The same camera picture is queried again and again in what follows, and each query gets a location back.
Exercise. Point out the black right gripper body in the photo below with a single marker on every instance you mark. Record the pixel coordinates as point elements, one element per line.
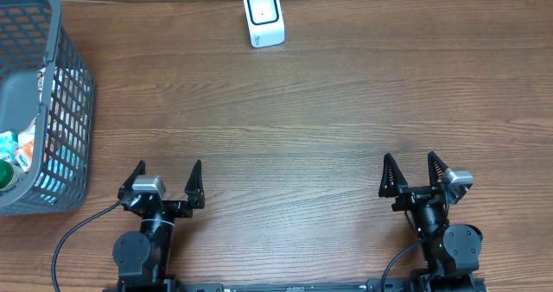
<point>412,198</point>

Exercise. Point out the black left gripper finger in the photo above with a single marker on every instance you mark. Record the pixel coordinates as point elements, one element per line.
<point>140,169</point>
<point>194,187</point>

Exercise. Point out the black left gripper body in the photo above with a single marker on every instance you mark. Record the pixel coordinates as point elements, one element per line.
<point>178,210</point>

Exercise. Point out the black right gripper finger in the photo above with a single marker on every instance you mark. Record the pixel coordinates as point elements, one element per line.
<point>392,182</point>
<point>437,168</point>

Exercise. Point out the brown clear snack bag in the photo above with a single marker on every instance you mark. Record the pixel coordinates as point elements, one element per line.
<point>28,135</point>

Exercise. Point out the teal tissue pack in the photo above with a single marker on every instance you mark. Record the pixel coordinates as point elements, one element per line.
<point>8,146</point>

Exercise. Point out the small orange box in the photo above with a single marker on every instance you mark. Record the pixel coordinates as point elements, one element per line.
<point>24,156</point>

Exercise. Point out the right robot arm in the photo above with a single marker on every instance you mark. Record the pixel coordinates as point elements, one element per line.
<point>450,251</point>

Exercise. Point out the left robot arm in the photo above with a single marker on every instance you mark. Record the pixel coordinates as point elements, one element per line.
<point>142,256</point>

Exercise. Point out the white barcode scanner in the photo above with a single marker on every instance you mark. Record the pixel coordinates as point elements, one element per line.
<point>264,22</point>

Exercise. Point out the grey plastic mesh basket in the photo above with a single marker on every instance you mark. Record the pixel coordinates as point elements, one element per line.
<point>32,37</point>

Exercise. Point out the green round lid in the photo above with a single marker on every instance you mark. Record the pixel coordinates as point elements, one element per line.
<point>8,176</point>

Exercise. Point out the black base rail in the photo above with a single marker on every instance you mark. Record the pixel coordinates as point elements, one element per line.
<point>371,285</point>

